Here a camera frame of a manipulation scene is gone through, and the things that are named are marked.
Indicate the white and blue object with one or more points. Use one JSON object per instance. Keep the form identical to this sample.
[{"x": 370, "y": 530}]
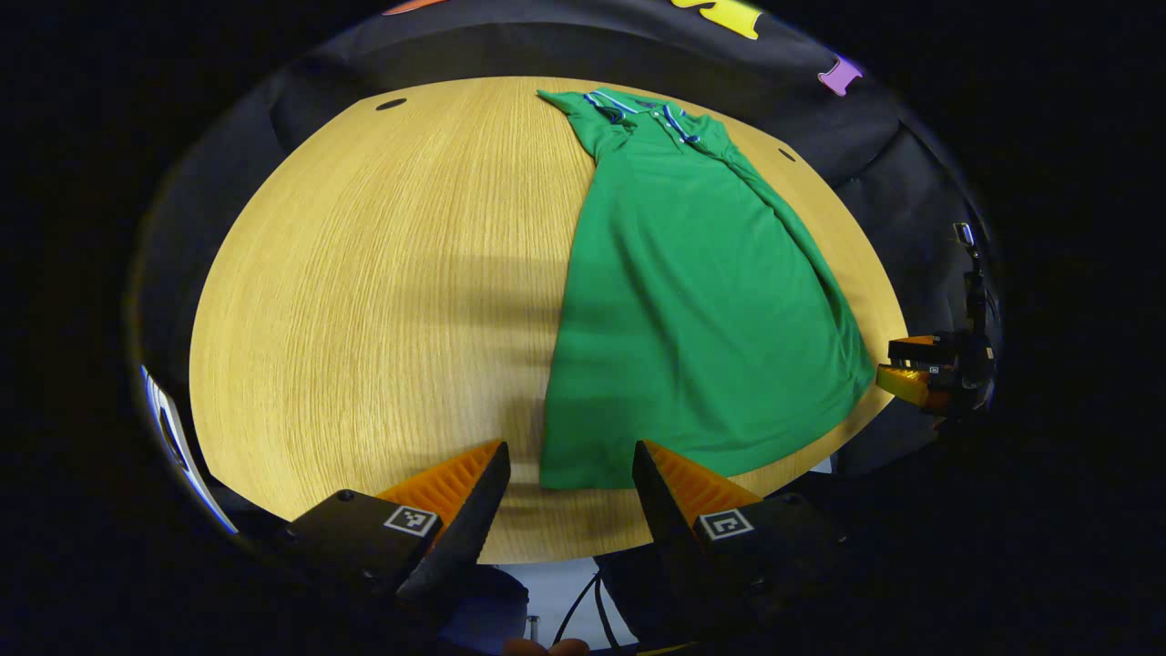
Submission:
[{"x": 173, "y": 437}]

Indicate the green T-shirt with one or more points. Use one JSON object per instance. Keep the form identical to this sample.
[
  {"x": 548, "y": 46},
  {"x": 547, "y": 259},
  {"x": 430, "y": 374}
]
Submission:
[{"x": 692, "y": 301}]

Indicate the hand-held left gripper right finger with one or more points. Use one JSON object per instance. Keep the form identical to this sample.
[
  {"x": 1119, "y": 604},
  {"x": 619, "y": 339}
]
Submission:
[{"x": 665, "y": 528}]

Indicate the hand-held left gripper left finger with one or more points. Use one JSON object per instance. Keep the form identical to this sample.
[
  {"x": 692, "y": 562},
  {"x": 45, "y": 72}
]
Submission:
[{"x": 474, "y": 519}]

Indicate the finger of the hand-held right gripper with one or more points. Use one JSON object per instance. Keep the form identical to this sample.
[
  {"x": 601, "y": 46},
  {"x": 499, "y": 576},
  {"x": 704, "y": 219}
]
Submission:
[
  {"x": 906, "y": 384},
  {"x": 911, "y": 351}
]

